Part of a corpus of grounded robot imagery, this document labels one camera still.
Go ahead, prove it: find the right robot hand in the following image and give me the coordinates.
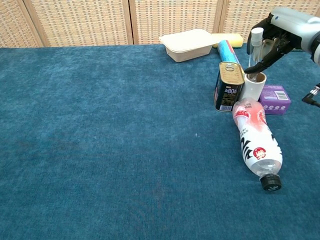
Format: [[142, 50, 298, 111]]
[[243, 6, 315, 75]]

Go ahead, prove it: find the clear test tube white cap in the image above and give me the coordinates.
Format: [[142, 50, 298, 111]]
[[248, 27, 265, 81]]

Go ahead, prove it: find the yellow green sponge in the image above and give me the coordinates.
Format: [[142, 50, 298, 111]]
[[211, 33, 244, 49]]

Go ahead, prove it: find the blue plastic bag roll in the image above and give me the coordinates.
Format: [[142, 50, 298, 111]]
[[216, 39, 241, 67]]

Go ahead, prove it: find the white paper roll cardboard core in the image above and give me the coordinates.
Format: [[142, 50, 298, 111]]
[[240, 71, 268, 102]]

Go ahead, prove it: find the purple rectangular box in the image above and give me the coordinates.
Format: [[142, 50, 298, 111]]
[[257, 84, 292, 116]]

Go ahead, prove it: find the black gold luncheon meat can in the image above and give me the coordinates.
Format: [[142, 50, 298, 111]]
[[213, 61, 245, 113]]

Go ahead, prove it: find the beige lidded food container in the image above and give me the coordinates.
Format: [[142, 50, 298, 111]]
[[158, 28, 218, 63]]

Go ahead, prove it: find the plastic drink bottle white label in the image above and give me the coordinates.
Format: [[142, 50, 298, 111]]
[[231, 98, 284, 192]]

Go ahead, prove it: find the blue table cloth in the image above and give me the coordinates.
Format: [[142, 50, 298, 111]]
[[0, 41, 320, 240]]

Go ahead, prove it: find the wicker folding screen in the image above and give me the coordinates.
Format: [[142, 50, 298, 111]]
[[0, 0, 320, 48]]

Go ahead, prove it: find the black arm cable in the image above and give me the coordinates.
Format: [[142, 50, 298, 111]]
[[301, 82, 320, 108]]

